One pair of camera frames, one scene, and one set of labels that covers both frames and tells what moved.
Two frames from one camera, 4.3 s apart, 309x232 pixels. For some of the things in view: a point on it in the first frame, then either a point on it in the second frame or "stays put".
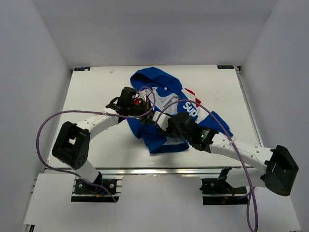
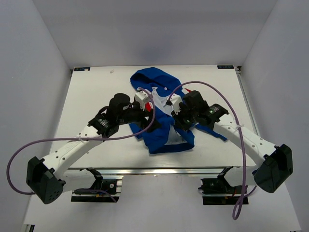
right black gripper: (170, 122) to (177, 119)
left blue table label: (82, 69) stays put
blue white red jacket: (161, 92) stays put
